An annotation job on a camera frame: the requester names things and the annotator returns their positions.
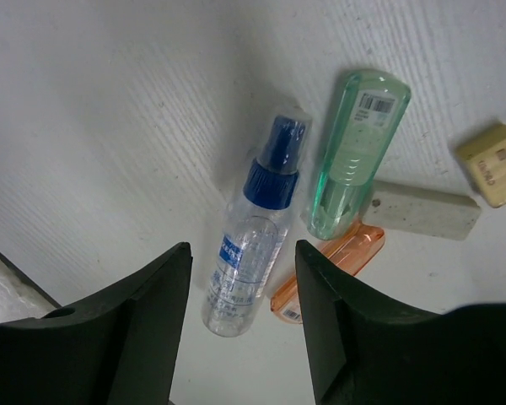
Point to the orange correction tape dispenser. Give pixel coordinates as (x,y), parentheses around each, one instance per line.
(351,253)

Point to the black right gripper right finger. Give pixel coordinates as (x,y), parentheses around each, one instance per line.
(366,348)

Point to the grey eraser block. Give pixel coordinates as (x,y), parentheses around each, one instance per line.
(419,211)

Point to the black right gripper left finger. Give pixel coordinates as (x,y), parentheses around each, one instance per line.
(116,346)

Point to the yellow eraser block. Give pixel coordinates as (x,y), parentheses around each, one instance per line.
(484,157)

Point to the green correction tape dispenser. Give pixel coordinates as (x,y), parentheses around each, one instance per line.
(360,125)

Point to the clear blue-capped bottle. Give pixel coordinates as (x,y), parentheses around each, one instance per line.
(257,223)

